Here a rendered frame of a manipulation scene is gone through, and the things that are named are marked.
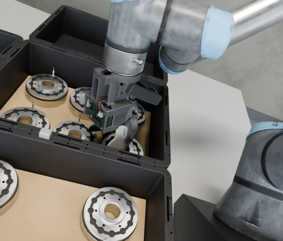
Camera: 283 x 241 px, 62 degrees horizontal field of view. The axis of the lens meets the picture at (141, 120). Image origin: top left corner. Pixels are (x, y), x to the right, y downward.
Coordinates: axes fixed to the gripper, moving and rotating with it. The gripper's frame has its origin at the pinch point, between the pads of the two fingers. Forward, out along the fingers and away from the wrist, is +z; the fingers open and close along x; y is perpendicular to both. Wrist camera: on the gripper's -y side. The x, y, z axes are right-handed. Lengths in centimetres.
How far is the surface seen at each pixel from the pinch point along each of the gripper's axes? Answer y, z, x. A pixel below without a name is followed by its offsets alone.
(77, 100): 1.5, -3.3, -14.9
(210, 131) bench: -52, 15, 2
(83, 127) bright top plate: 4.6, -1.8, -6.4
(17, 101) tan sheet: 13.2, -1.3, -22.6
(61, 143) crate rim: 14.6, -7.9, 1.5
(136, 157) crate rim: 4.0, -6.6, 10.2
